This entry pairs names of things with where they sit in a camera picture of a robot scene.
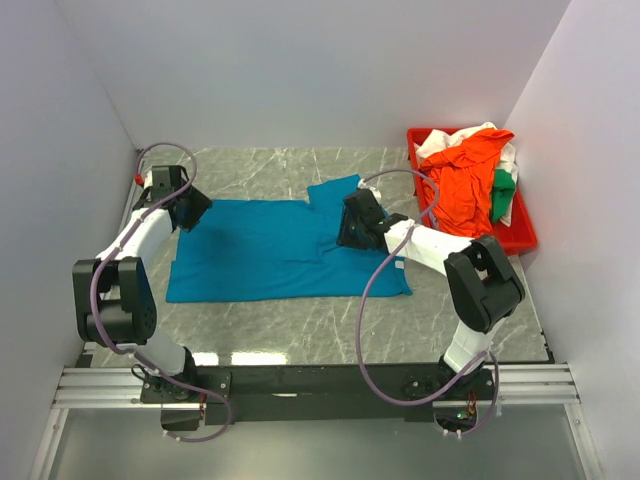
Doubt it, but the orange t shirt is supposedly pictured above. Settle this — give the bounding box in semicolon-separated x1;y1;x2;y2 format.
418;128;516;236

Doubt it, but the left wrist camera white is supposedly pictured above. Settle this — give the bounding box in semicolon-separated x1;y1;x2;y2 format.
134;171;152;189

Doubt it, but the blue t shirt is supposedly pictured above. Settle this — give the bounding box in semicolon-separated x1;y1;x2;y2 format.
166;175;411;303

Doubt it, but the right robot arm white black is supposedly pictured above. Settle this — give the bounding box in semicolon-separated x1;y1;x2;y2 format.
338;188;525;399

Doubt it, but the aluminium rail frame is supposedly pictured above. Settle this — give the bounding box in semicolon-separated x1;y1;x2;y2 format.
29;148;601;480

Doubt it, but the green t shirt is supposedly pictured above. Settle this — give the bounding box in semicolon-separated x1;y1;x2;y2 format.
490;169;517;227

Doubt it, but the white t shirt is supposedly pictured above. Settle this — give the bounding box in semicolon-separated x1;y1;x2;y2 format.
414;120;521;229

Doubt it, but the red plastic bin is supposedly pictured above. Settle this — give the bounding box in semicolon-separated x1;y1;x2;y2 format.
406;127;537;255

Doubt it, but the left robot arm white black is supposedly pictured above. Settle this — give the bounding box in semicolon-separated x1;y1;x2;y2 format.
72;165;212;402

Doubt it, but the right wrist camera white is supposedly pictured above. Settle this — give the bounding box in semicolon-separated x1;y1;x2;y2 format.
357;180;382;203

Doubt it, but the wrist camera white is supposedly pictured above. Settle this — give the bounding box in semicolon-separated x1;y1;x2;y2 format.
134;171;152;189
357;180;382;203

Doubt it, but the black base beam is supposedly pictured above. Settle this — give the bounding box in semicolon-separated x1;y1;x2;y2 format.
140;363;496;431

